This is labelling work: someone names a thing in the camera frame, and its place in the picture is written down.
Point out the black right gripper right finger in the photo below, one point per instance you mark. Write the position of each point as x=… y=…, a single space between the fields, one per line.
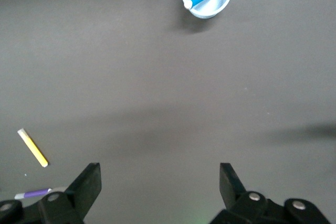
x=252 y=208

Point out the yellow marker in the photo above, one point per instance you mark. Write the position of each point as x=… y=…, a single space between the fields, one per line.
x=33 y=148

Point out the purple marker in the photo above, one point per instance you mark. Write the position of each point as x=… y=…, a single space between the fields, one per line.
x=35 y=193

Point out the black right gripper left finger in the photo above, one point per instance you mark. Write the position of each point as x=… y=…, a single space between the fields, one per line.
x=65 y=208

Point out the dark grey table cover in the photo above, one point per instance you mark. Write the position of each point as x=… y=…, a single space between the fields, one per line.
x=168 y=77

